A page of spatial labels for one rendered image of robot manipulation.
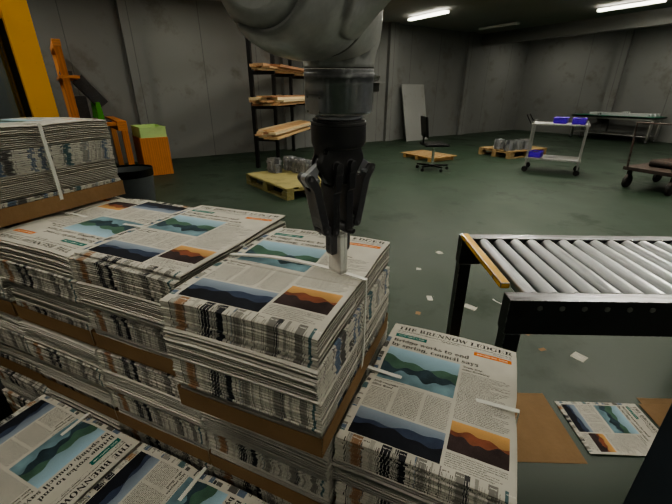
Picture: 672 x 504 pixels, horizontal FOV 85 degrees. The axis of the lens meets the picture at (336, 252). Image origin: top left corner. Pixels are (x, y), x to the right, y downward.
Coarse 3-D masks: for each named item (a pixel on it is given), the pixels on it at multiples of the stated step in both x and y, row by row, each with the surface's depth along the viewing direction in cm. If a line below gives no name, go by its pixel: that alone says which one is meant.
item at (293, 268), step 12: (240, 252) 76; (252, 252) 75; (252, 264) 70; (264, 264) 70; (276, 264) 70; (288, 264) 70; (300, 264) 70; (312, 276) 66; (324, 276) 66; (336, 276) 66; (348, 276) 66; (360, 288) 65; (360, 300) 66; (360, 312) 67; (360, 324) 68; (360, 336) 68; (360, 348) 69; (360, 360) 72
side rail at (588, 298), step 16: (512, 304) 108; (528, 304) 108; (544, 304) 108; (560, 304) 108; (576, 304) 108; (592, 304) 108; (608, 304) 107; (624, 304) 107; (640, 304) 107; (656, 304) 107; (512, 320) 111; (528, 320) 110; (544, 320) 110; (560, 320) 110; (576, 320) 110; (592, 320) 110; (608, 320) 110; (624, 320) 109; (640, 320) 109; (656, 320) 109; (656, 336) 111
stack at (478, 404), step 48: (48, 336) 89; (384, 336) 93; (432, 336) 87; (96, 384) 89; (144, 384) 80; (384, 384) 73; (432, 384) 73; (480, 384) 73; (192, 432) 79; (240, 432) 72; (336, 432) 66; (384, 432) 62; (432, 432) 62; (480, 432) 63; (240, 480) 80; (288, 480) 72; (336, 480) 72; (384, 480) 61; (432, 480) 56; (480, 480) 55
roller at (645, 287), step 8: (576, 240) 152; (584, 248) 146; (592, 248) 144; (592, 256) 140; (600, 256) 137; (608, 264) 132; (616, 264) 130; (616, 272) 128; (624, 272) 125; (632, 280) 121; (640, 280) 119; (640, 288) 117; (648, 288) 115; (656, 288) 114
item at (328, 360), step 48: (192, 288) 61; (240, 288) 61; (288, 288) 61; (336, 288) 61; (192, 336) 58; (240, 336) 55; (288, 336) 51; (336, 336) 56; (192, 384) 63; (240, 384) 58; (288, 384) 53; (336, 384) 58
